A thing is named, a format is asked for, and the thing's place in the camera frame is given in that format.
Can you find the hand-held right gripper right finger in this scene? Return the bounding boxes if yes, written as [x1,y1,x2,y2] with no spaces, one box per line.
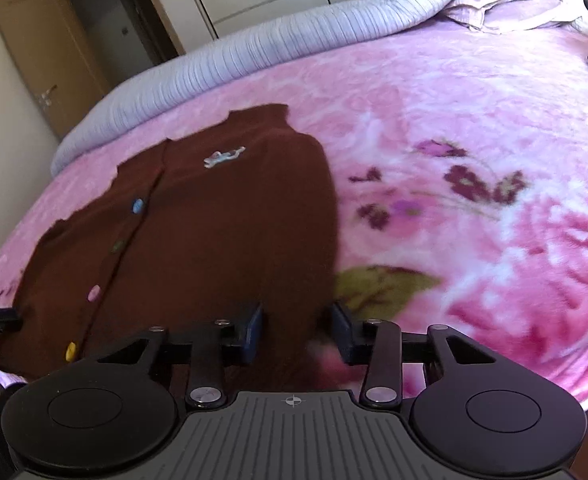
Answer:
[329,301,500,409]

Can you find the pink floral blanket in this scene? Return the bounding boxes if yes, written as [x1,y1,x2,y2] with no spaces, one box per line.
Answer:
[0,24,588,411]

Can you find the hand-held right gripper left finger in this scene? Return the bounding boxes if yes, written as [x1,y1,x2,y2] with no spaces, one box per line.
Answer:
[96,301,265,409]

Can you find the wooden door frame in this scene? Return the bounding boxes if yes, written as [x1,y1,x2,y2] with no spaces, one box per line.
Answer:
[131,0,188,57]

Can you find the wooden door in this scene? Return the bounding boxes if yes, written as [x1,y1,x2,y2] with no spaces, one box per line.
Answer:
[0,0,113,142]

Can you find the brown knit cardigan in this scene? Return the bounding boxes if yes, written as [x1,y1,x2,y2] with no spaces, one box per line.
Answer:
[0,104,343,392]

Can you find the lavender striped duvet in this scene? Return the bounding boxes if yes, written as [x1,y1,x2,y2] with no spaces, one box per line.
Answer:
[50,0,480,177]

